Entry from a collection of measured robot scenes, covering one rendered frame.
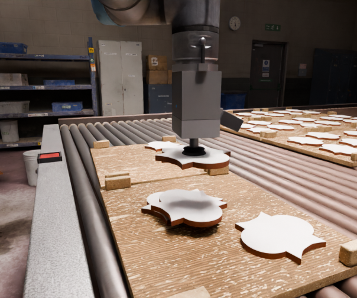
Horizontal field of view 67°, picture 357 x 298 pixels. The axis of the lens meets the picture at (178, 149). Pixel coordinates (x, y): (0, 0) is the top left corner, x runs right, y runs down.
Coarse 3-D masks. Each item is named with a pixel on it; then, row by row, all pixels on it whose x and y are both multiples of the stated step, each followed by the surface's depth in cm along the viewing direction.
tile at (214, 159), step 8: (168, 152) 49; (176, 152) 49; (208, 152) 49; (216, 152) 49; (224, 152) 49; (160, 160) 47; (168, 160) 46; (176, 160) 44; (184, 160) 44; (192, 160) 44; (200, 160) 44; (208, 160) 44; (216, 160) 44; (224, 160) 44; (184, 168) 42; (200, 168) 43; (208, 168) 42; (216, 168) 43
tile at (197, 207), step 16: (176, 192) 53; (192, 192) 53; (160, 208) 47; (176, 208) 47; (192, 208) 47; (208, 208) 47; (224, 208) 49; (176, 224) 43; (192, 224) 43; (208, 224) 43
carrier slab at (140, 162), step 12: (144, 144) 108; (96, 156) 91; (108, 156) 91; (120, 156) 91; (132, 156) 91; (144, 156) 91; (96, 168) 78; (108, 168) 78; (120, 168) 78; (132, 168) 78; (144, 168) 78; (156, 168) 78; (168, 168) 78; (180, 168) 78; (192, 168) 78; (132, 180) 69; (144, 180) 69; (156, 180) 69
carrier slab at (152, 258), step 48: (144, 192) 61; (240, 192) 61; (144, 240) 43; (192, 240) 43; (240, 240) 43; (336, 240) 43; (144, 288) 33; (192, 288) 33; (240, 288) 33; (288, 288) 33
